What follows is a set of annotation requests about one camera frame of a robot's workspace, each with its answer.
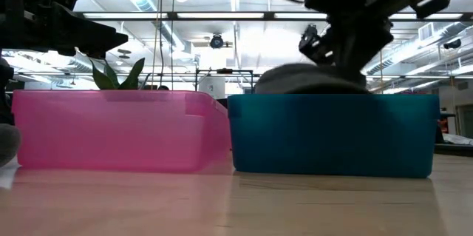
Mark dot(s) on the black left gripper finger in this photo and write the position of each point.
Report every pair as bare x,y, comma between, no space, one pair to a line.
85,30
98,52

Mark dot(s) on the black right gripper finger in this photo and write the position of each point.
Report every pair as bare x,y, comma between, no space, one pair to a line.
345,47
373,47

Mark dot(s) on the dark gray cap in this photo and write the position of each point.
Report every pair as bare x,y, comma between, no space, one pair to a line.
8,143
295,80

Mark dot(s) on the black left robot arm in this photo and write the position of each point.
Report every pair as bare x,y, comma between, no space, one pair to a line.
4,91

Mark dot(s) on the green snake plant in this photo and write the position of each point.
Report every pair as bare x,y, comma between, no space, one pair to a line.
133,78

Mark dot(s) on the pink translucent plastic bin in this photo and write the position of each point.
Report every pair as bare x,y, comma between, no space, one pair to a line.
111,132

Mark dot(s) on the blue plastic bin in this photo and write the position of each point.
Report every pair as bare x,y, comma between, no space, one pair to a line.
332,136

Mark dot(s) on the white background box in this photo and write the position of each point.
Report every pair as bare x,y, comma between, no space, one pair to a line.
212,87

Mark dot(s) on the black overhead camera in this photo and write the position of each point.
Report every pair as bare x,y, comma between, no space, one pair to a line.
217,41

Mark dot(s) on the black background stand frame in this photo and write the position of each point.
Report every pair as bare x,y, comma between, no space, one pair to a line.
224,70

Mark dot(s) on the black overhead frame bar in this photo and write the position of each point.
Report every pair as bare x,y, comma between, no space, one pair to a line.
221,16

